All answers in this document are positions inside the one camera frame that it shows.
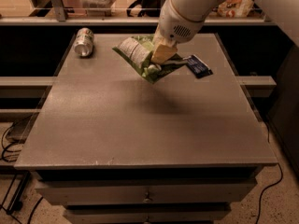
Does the grey drawer cabinet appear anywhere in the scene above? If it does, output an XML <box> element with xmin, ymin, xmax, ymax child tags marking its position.
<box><xmin>14</xmin><ymin>32</ymin><xmax>278</xmax><ymax>224</ymax></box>

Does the green jalapeno chip bag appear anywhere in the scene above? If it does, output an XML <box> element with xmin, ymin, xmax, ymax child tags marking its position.
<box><xmin>113</xmin><ymin>35</ymin><xmax>187</xmax><ymax>84</ymax></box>

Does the green 7up can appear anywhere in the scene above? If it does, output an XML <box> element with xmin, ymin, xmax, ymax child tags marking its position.
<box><xmin>73</xmin><ymin>28</ymin><xmax>94</xmax><ymax>57</ymax></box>

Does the colourful food bag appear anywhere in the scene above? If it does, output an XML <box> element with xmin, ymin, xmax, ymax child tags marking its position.
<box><xmin>217</xmin><ymin>0</ymin><xmax>254</xmax><ymax>18</ymax></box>

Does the grey drawer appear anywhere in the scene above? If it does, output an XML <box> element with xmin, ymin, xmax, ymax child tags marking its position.
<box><xmin>64</xmin><ymin>203</ymin><xmax>231</xmax><ymax>224</ymax></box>
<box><xmin>36</xmin><ymin>179</ymin><xmax>257</xmax><ymax>206</ymax></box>

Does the black bag behind railing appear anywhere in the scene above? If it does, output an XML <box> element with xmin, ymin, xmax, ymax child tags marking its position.
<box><xmin>126</xmin><ymin>0</ymin><xmax>165</xmax><ymax>17</ymax></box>

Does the clear plastic container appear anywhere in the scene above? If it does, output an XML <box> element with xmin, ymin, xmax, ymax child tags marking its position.
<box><xmin>80</xmin><ymin>0</ymin><xmax>115</xmax><ymax>17</ymax></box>

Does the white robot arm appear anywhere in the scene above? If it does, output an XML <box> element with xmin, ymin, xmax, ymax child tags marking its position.
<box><xmin>151</xmin><ymin>0</ymin><xmax>225</xmax><ymax>64</ymax></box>

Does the dark blue snack wrapper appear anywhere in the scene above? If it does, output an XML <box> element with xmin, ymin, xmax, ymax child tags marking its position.
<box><xmin>185</xmin><ymin>55</ymin><xmax>213</xmax><ymax>78</ymax></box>

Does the black cables left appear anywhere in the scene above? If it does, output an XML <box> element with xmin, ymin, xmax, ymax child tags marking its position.
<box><xmin>0</xmin><ymin>115</ymin><xmax>45</xmax><ymax>224</ymax></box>

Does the black floor cable right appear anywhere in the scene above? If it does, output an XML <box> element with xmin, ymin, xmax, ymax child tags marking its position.
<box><xmin>254</xmin><ymin>121</ymin><xmax>284</xmax><ymax>224</ymax></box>

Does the upper grey drawer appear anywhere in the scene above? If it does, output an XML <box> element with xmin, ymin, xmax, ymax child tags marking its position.
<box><xmin>36</xmin><ymin>179</ymin><xmax>257</xmax><ymax>206</ymax></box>

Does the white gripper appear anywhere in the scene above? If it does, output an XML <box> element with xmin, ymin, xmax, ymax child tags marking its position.
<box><xmin>151</xmin><ymin>0</ymin><xmax>206</xmax><ymax>64</ymax></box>

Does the lower grey drawer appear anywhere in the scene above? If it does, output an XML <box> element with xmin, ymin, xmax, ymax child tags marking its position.
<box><xmin>64</xmin><ymin>203</ymin><xmax>231</xmax><ymax>224</ymax></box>

